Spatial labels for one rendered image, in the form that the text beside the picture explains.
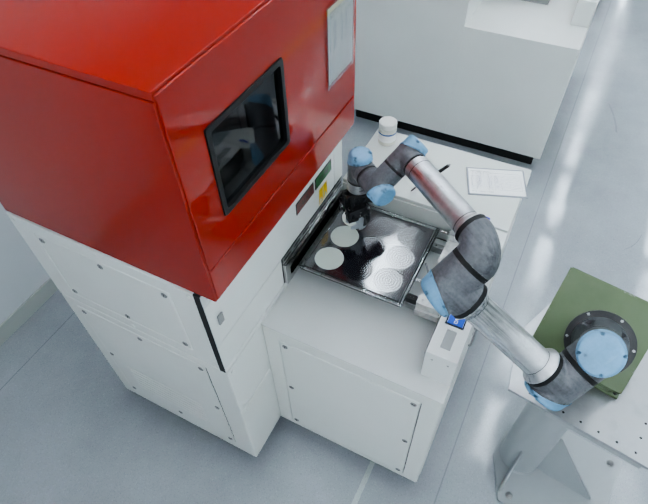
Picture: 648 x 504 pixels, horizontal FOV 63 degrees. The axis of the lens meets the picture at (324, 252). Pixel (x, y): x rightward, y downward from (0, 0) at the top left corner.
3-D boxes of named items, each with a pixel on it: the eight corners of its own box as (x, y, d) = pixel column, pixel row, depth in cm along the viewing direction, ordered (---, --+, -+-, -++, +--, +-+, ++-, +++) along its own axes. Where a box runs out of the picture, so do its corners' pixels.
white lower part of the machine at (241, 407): (130, 396, 247) (58, 293, 185) (228, 272, 294) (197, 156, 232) (259, 465, 225) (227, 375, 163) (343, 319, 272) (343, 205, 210)
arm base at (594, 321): (637, 329, 150) (641, 333, 141) (617, 377, 152) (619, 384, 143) (582, 308, 156) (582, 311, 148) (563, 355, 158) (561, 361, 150)
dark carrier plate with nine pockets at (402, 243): (304, 265, 180) (304, 264, 180) (347, 201, 200) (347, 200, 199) (398, 302, 170) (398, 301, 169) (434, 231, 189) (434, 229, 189)
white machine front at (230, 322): (220, 370, 164) (192, 294, 133) (336, 203, 210) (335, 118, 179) (228, 374, 163) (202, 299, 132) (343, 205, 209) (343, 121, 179)
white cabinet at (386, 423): (281, 424, 237) (260, 325, 175) (369, 271, 292) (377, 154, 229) (417, 492, 217) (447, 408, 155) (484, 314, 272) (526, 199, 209)
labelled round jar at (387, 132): (375, 143, 211) (376, 123, 203) (382, 133, 215) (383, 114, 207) (391, 148, 208) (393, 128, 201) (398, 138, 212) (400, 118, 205)
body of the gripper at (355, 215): (338, 210, 182) (339, 186, 172) (360, 202, 184) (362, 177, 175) (349, 225, 178) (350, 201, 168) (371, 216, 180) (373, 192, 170)
